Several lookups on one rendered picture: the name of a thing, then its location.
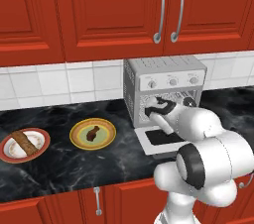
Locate red wall cupboard door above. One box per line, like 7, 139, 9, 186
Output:
53, 0, 173, 63
163, 0, 254, 56
0, 0, 65, 67

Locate yellow green plate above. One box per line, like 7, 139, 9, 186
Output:
68, 117, 117, 152

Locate silver toaster oven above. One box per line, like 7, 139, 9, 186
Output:
122, 56, 208, 129

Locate red rimmed white plate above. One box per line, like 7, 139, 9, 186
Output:
0, 127, 52, 165

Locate red base cupboard door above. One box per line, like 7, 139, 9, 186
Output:
193, 184, 254, 224
0, 195, 48, 224
78, 185, 117, 224
112, 177, 171, 224

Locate brown baguette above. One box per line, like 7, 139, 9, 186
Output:
10, 130, 40, 157

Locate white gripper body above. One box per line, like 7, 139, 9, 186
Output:
144, 96, 169, 118

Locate toaster oven glass door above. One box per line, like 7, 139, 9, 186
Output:
134, 125, 187, 157

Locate brown chicken drumstick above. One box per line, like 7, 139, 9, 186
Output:
85, 125, 101, 143

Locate short silver cupboard handle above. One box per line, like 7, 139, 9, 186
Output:
238, 172, 254, 189
92, 186, 103, 217

